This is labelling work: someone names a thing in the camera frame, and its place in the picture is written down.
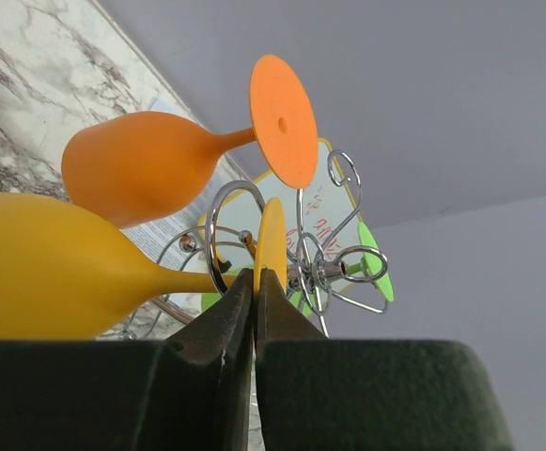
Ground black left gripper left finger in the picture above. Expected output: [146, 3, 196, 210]
[0, 270, 253, 450]

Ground green plastic wine glass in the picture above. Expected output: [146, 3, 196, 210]
[199, 221, 396, 319]

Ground light orange plastic wine glass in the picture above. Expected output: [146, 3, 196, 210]
[0, 192, 215, 340]

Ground dark orange plastic wine glass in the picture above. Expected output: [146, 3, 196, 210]
[61, 54, 319, 228]

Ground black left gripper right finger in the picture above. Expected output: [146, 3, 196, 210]
[255, 270, 514, 450]

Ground chrome wine glass rack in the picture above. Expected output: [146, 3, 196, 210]
[121, 148, 391, 344]

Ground printed white paper sheet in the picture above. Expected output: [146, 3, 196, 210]
[121, 96, 255, 273]

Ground yellow framed whiteboard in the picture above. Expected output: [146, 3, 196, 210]
[215, 138, 362, 271]

